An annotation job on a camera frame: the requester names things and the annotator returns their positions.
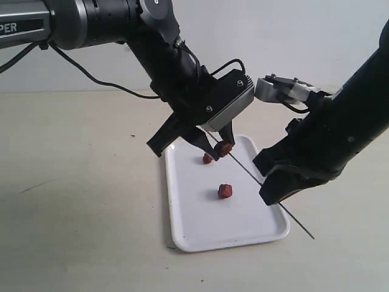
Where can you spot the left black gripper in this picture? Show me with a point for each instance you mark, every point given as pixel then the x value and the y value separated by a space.
pixel 183 89

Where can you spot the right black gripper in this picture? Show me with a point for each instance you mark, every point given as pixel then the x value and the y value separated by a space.
pixel 315 151

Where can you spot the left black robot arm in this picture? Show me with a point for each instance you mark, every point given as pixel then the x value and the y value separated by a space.
pixel 152 33

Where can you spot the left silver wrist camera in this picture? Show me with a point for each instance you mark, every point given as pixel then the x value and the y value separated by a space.
pixel 231 94

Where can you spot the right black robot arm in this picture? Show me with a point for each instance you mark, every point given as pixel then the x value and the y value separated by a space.
pixel 363 99

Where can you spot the white rectangular plastic tray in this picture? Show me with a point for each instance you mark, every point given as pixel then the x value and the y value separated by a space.
pixel 199 220

